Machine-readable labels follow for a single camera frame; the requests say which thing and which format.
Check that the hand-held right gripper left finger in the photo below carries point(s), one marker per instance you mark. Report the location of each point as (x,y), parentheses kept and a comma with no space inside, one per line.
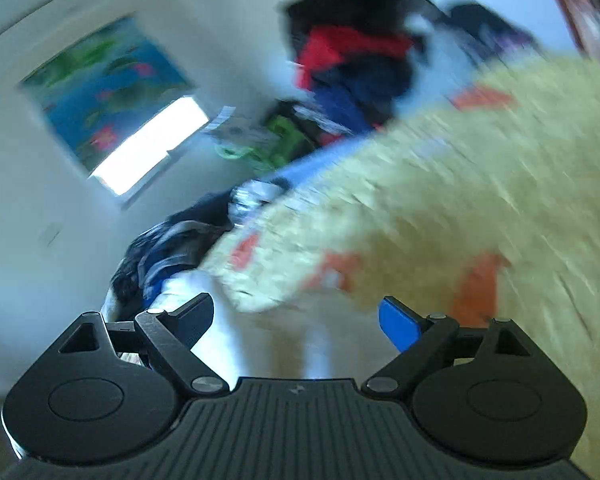
(195,317)

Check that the red garment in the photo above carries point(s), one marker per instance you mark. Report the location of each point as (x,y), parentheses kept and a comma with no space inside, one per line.
(340,47)

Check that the green plastic object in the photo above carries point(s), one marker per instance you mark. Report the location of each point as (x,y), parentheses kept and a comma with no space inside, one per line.
(285,135)

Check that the yellow printed quilt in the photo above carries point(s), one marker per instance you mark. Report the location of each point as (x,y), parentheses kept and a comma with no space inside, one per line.
(455,185)

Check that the pale grey cloth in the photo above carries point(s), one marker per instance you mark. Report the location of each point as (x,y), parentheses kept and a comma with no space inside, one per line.
(445,60)

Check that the light blue towel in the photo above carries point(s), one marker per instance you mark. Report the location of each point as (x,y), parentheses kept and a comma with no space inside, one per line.
(305,165)

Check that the dark purple clothes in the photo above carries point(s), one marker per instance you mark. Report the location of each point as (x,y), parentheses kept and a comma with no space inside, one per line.
(490,25)

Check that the navy blue jacket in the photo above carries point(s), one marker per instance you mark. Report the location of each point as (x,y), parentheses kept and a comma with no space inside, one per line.
(360,90)

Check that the white wall socket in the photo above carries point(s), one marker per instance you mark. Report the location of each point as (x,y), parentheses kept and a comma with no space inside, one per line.
(50,233)

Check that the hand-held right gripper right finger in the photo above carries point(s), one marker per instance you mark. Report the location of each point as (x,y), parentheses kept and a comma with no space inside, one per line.
(397,325)

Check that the striped dark clothes pile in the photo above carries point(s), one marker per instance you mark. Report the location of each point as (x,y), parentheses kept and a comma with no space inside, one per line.
(150,255)

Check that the black white printed garment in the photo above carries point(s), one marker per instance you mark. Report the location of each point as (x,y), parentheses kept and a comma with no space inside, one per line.
(252,195)

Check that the window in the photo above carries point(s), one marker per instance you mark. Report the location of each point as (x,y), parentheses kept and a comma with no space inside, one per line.
(145,150)

